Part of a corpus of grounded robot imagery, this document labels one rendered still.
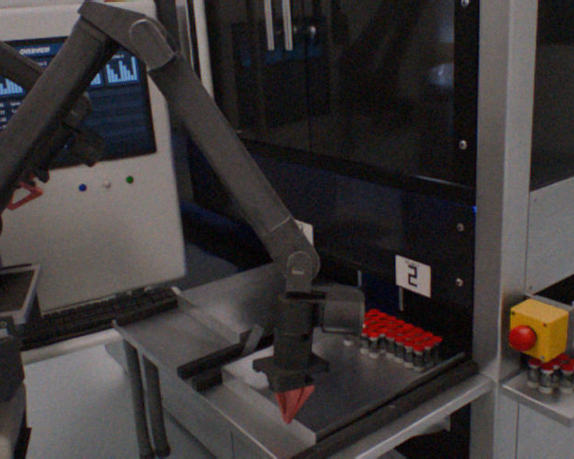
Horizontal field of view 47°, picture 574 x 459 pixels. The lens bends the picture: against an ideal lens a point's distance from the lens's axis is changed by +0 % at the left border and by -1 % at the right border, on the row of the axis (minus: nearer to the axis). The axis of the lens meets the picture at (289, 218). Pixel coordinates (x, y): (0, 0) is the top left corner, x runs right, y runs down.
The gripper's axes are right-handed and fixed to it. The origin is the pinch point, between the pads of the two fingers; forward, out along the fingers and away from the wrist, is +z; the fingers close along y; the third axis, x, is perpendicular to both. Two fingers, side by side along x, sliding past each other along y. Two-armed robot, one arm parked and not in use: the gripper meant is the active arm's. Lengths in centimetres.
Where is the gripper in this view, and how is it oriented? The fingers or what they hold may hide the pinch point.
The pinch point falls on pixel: (287, 416)
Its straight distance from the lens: 104.9
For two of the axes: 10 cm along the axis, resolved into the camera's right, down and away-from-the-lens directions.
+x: -5.5, -2.3, 8.0
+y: 8.3, -0.7, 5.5
